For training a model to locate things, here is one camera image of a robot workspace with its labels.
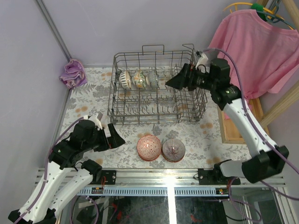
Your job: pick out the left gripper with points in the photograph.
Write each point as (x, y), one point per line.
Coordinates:
(107, 140)

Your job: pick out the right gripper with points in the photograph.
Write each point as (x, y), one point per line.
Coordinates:
(182, 80)

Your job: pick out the navy geometric pattern bowl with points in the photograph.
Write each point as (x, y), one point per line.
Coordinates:
(153, 79)

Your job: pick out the red diamond pattern bowl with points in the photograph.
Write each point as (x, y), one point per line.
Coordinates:
(149, 147)

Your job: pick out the orange leaf floral bowl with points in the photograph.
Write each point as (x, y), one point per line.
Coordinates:
(139, 80)

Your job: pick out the blue stroke white bowl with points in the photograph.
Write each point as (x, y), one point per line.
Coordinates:
(124, 80)

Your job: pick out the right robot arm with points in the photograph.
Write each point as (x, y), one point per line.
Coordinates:
(267, 158)

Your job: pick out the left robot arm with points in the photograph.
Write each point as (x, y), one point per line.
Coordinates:
(49, 198)

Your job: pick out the purple striped bowl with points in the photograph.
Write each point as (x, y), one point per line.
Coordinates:
(173, 150)

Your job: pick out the crumpled purple cloth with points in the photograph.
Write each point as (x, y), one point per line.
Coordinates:
(74, 74)

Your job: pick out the pink t-shirt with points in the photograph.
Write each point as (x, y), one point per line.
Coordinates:
(266, 56)

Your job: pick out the green hanger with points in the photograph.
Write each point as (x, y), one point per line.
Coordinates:
(264, 15)

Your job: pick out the yellow hanger hoop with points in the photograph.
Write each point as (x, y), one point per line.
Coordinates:
(273, 11)

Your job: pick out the grey wire dish rack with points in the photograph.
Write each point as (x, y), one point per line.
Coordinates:
(138, 91)

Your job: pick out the aluminium rail frame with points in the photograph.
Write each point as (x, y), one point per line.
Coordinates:
(186, 182)

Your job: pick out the wooden tray frame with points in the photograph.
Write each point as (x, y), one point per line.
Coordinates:
(238, 125)

